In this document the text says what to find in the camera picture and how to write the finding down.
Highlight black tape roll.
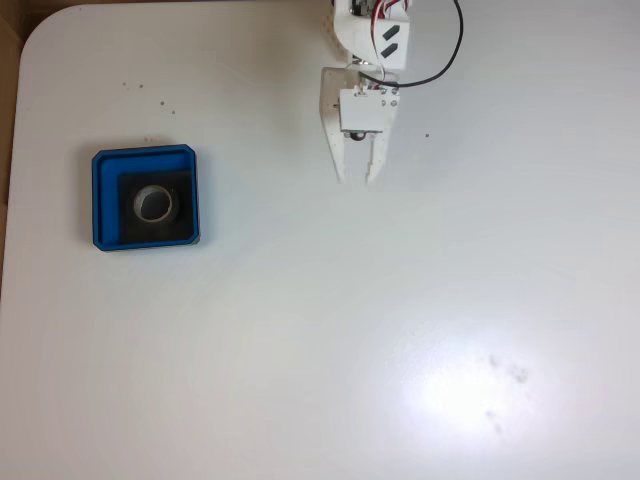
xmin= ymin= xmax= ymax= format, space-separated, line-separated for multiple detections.
xmin=130 ymin=183 xmax=183 ymax=227

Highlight blue box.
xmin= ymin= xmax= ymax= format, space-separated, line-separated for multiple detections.
xmin=91 ymin=143 xmax=202 ymax=252

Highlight black foam pad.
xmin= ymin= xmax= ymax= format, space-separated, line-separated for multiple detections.
xmin=116 ymin=169 xmax=196 ymax=246

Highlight white camera box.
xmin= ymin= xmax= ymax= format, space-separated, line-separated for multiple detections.
xmin=338 ymin=85 xmax=402 ymax=145

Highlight red white servo wires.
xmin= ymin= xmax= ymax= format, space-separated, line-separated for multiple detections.
xmin=367 ymin=0 xmax=414 ymax=81

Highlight black cable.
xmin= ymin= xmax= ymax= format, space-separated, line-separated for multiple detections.
xmin=383 ymin=0 xmax=465 ymax=89

